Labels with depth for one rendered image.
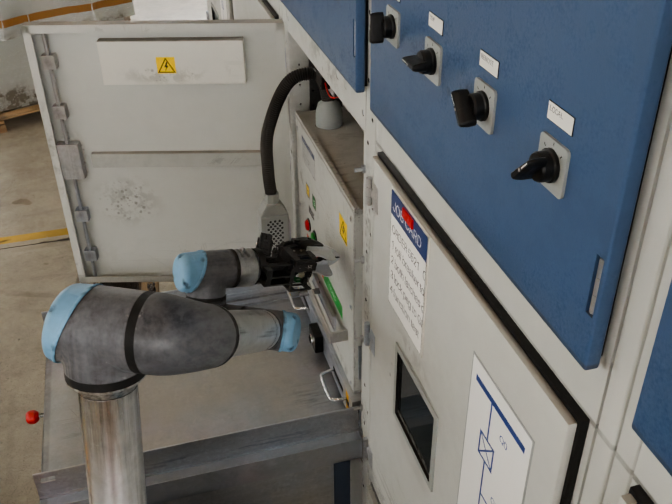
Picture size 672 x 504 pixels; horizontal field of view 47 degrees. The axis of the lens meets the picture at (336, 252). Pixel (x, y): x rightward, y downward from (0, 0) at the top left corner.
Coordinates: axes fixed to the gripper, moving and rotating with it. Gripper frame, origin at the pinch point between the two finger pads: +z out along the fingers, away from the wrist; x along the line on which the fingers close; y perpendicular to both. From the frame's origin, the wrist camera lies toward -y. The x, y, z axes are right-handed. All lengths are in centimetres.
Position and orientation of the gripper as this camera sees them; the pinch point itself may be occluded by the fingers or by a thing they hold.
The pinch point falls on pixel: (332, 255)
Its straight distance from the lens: 165.1
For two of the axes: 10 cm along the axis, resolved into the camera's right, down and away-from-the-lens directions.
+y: 5.2, 4.6, -7.2
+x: 2.1, -8.9, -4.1
